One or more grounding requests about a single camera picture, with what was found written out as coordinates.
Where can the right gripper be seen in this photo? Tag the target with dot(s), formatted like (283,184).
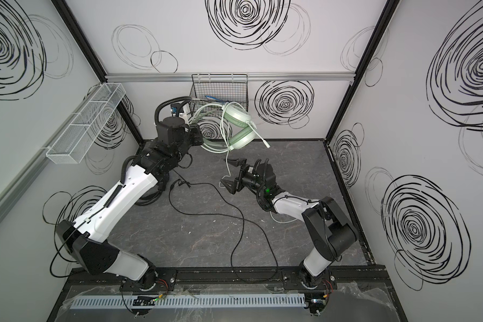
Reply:
(243,177)

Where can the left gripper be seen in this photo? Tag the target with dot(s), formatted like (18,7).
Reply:
(194,135)

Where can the mint green headphones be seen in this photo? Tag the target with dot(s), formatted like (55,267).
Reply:
(236,127)

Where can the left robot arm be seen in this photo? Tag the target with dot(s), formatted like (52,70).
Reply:
(85,238)

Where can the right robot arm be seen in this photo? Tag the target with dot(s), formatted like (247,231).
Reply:
(331,230)

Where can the black and blue headphones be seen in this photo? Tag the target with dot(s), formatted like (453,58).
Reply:
(154,194)

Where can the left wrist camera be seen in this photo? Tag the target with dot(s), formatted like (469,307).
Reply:
(181,110)

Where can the black wire basket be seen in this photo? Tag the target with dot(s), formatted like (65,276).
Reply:
(225,86)

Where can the clear wall shelf bin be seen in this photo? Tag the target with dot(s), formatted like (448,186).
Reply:
(71,146)

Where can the black corner frame post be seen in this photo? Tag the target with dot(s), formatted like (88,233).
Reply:
(79,37)

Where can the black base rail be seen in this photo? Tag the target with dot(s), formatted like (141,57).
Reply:
(289,278)

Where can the white slotted cable duct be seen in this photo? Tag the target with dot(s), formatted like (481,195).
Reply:
(187,301)

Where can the side wall aluminium rail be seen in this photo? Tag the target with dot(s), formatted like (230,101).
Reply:
(25,178)

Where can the right corner frame post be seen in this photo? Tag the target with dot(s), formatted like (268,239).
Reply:
(371,47)

